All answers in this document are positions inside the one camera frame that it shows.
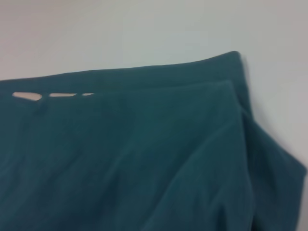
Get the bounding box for teal blue shirt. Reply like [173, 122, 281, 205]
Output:
[0, 50, 308, 231]

